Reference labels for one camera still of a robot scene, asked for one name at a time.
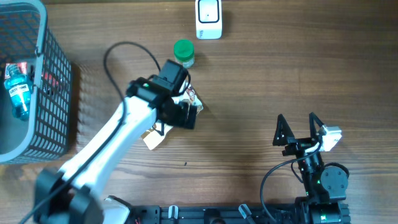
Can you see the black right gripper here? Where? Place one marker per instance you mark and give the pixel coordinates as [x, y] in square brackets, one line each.
[299, 144]

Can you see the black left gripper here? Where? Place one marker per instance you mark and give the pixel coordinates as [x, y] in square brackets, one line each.
[180, 121]

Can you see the green lid glass jar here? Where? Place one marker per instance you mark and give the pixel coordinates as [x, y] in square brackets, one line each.
[184, 52]

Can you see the white brown snack pouch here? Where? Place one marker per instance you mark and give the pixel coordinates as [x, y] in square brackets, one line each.
[151, 137]

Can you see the blue mouthwash bottle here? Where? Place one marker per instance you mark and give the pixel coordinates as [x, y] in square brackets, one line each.
[19, 88]

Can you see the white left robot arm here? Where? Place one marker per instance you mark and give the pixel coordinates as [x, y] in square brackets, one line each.
[71, 194]

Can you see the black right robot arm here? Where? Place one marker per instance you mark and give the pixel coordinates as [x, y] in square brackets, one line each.
[325, 184]

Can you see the white barcode scanner box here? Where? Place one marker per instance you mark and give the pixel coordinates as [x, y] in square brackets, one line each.
[208, 16]

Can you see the red snack packet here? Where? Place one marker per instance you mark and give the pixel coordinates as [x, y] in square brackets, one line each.
[21, 66]

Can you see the grey plastic shopping basket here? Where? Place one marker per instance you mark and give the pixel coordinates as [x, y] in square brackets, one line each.
[26, 37]

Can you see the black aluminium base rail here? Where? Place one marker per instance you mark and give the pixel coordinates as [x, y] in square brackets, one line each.
[283, 213]

